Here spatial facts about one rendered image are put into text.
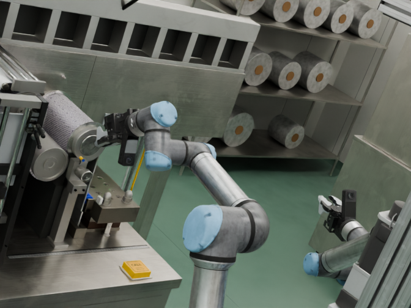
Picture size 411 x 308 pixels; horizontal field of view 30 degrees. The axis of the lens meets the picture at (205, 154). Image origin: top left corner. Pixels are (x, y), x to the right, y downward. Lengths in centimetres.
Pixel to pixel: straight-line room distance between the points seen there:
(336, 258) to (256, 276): 239
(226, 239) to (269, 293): 286
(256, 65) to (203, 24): 305
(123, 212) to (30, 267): 42
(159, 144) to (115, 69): 71
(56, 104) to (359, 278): 116
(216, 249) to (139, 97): 120
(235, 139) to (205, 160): 406
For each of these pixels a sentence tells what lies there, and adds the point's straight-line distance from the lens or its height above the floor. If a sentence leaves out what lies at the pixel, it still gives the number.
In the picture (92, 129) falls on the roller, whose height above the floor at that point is 130.
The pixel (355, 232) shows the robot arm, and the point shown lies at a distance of 262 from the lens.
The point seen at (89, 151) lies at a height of 123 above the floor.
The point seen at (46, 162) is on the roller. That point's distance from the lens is 244.
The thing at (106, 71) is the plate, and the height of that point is 139.
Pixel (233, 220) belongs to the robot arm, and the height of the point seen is 142.
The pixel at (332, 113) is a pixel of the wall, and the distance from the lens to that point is 753.
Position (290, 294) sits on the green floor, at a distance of 480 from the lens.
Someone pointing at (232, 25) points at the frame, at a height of 163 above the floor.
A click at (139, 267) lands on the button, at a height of 92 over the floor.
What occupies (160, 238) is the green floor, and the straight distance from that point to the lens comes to 483.
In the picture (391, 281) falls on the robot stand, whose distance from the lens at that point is 190.
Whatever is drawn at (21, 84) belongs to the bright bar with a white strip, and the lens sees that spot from 224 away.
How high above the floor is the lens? 217
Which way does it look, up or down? 20 degrees down
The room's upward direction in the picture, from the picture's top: 20 degrees clockwise
